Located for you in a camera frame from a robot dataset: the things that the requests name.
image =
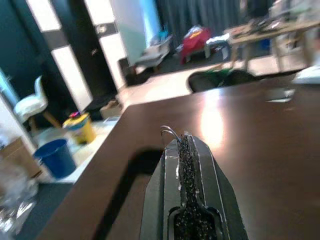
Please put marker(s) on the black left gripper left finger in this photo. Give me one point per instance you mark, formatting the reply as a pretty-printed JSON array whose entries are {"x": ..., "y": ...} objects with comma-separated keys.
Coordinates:
[{"x": 160, "y": 190}]

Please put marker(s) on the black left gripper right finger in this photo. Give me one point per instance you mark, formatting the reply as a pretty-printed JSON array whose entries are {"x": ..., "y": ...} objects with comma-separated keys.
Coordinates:
[{"x": 212, "y": 190}]

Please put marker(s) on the small cardboard box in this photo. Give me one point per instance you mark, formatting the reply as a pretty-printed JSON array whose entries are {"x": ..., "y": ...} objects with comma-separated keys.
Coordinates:
[{"x": 111, "y": 110}]

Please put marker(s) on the yellow plastic bucket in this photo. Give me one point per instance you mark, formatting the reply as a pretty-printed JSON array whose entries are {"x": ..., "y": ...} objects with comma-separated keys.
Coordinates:
[{"x": 80, "y": 127}]

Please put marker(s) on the blue plastic waste bin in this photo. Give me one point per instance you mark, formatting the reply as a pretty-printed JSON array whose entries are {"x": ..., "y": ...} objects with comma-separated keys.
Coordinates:
[{"x": 56, "y": 160}]

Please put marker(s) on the white paper sheet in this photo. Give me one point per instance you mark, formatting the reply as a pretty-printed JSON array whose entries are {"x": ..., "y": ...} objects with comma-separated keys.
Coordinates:
[{"x": 280, "y": 95}]

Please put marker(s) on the grey bench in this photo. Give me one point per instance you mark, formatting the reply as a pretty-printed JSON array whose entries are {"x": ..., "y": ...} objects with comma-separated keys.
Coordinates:
[{"x": 152, "y": 55}]

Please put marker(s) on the clear plastic bag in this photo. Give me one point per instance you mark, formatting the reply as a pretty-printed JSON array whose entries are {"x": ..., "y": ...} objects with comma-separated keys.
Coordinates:
[{"x": 15, "y": 200}]

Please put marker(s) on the large cardboard box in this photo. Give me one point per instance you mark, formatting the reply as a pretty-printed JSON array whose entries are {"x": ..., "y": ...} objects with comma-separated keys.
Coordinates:
[{"x": 17, "y": 157}]

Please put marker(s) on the white cloth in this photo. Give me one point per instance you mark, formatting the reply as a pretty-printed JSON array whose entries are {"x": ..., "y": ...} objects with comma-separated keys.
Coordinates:
[{"x": 217, "y": 42}]

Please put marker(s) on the red cloth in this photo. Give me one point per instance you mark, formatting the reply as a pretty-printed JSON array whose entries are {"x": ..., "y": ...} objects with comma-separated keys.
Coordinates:
[{"x": 195, "y": 42}]

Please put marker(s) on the white rounded object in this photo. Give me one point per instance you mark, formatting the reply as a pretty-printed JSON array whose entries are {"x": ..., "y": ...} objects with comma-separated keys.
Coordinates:
[{"x": 308, "y": 75}]

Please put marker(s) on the white shell chair wooden legs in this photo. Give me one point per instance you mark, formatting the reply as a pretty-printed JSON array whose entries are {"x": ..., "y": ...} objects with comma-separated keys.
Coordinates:
[{"x": 32, "y": 105}]

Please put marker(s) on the light wooden work table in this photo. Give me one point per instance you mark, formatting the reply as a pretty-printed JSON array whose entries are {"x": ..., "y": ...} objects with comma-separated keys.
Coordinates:
[{"x": 270, "y": 31}]

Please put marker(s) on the dark grey curtain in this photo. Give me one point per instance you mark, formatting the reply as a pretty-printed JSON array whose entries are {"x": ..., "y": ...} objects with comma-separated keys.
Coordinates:
[{"x": 197, "y": 12}]

